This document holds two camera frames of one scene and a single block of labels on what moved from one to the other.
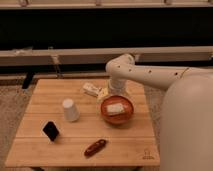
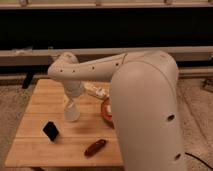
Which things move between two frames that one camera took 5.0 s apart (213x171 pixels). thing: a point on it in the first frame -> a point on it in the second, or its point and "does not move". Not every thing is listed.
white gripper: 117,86 -> 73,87
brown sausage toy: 94,148 does not move
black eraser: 51,130 does not move
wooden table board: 63,126 does not move
